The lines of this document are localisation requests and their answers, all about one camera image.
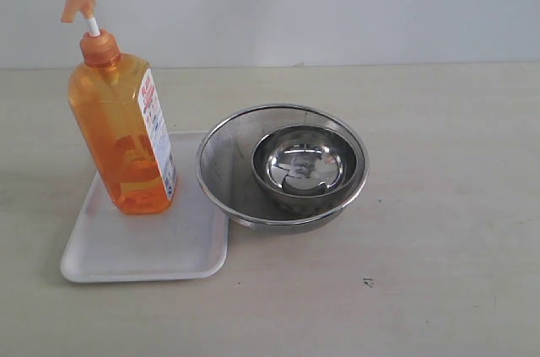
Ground small stainless steel bowl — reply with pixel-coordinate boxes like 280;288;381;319
251;124;365;214

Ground white rectangular plastic tray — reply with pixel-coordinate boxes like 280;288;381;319
60;132;229;284

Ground steel mesh colander basin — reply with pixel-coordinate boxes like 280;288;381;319
196;104;370;233

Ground orange pump soap bottle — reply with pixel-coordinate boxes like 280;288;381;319
61;0;178;214

